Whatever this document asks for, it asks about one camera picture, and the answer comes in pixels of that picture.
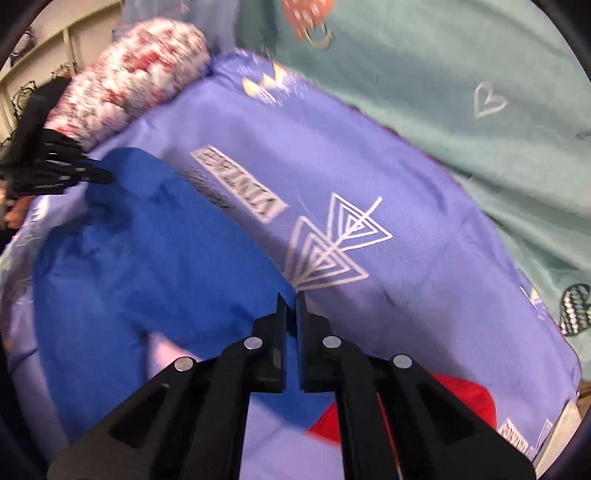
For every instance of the red cloth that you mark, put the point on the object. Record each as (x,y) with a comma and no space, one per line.
(461,401)

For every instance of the blue pants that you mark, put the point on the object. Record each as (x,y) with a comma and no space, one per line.
(152,258)

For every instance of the red and white patterned pillow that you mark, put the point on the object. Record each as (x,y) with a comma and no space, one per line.
(134,78)

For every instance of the purple printed bed sheet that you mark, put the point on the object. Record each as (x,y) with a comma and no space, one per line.
(369,194)

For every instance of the green printed blanket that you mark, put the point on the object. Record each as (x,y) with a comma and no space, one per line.
(438,92)

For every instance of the cream wall shelf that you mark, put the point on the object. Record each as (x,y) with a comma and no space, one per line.
(60,41)

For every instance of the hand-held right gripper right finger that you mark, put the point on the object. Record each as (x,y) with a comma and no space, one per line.
(314,355)

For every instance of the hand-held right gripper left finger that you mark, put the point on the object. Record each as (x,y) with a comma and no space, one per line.
(270,350)

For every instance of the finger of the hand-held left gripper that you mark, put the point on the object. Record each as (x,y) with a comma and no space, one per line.
(87,171)

